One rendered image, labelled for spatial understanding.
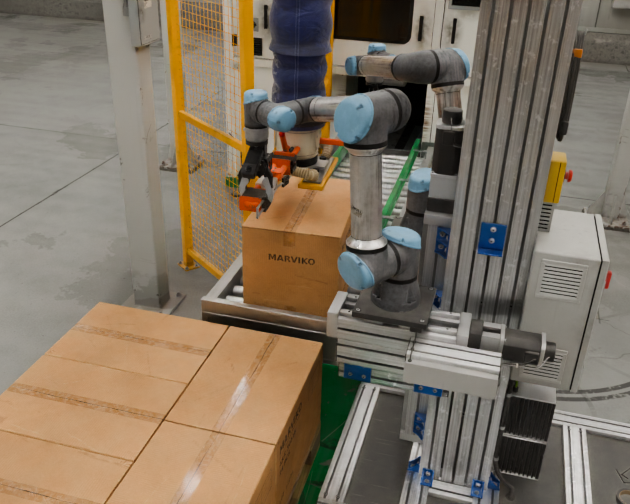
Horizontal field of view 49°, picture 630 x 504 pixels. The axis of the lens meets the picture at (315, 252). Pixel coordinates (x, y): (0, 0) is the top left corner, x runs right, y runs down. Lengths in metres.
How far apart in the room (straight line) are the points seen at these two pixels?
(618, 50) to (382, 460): 9.14
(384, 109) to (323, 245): 1.02
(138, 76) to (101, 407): 1.66
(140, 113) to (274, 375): 1.57
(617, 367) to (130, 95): 2.81
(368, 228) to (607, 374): 2.23
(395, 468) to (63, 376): 1.28
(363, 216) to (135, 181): 2.03
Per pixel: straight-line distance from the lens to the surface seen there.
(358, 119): 1.76
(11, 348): 3.93
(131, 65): 3.52
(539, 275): 2.14
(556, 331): 2.24
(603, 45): 11.21
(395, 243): 1.99
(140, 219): 3.79
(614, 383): 3.82
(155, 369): 2.68
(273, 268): 2.82
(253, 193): 2.29
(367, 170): 1.83
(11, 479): 2.38
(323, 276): 2.78
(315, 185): 2.71
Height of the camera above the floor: 2.14
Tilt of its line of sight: 28 degrees down
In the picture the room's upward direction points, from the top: 2 degrees clockwise
